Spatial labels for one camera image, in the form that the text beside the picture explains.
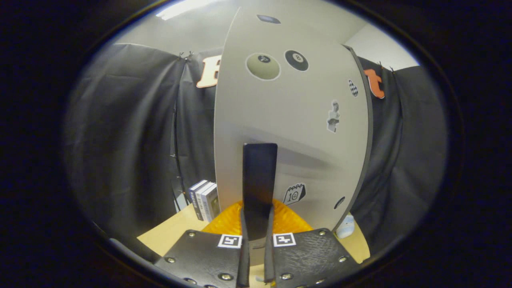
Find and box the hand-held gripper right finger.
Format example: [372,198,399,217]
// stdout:
[264,199,360,288]

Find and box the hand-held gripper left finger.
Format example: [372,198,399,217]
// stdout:
[154,199,250,288]

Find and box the black door handle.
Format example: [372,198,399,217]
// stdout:
[243,143,278,241]

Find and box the white cabinet door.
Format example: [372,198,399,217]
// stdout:
[213,6,370,266]

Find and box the dark blue book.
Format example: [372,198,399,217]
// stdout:
[188,180,208,220]

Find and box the white round object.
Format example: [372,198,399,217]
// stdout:
[335,213,356,239]

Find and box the dark grey cabinet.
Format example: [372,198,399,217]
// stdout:
[334,45,375,236]

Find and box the black backdrop cloth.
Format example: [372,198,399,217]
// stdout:
[66,43,446,256]

